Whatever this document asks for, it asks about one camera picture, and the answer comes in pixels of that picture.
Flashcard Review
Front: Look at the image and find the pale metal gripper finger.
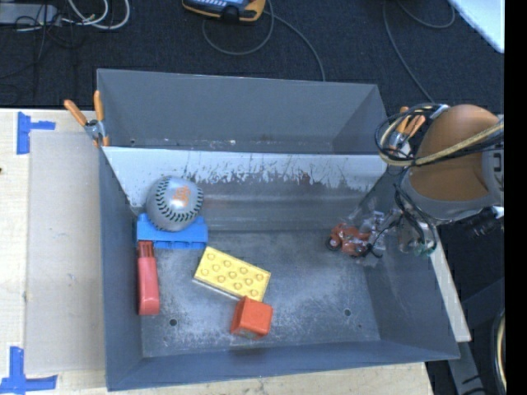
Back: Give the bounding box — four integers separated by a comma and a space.
360, 211, 397, 233
368, 229, 391, 259

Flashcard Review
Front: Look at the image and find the red toy motorcycle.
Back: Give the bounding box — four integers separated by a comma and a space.
325, 222, 374, 258

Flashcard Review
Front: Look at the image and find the grey metal bin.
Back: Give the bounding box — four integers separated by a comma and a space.
95, 67, 462, 392

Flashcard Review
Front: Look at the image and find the orange cube block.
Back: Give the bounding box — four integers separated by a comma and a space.
230, 295, 274, 341

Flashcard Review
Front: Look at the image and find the yellow studded toy brick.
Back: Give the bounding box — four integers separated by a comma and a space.
193, 245, 273, 303

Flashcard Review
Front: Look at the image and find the grey baseball with orange print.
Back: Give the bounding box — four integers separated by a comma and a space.
145, 175, 205, 233

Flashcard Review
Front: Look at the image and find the blue toy brick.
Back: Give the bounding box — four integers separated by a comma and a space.
136, 213, 209, 251

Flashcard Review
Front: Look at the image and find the red flat plastic tool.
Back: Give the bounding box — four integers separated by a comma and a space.
136, 240, 161, 317

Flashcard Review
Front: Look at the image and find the black cylinder on white bracket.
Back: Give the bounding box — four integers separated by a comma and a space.
464, 205, 505, 239

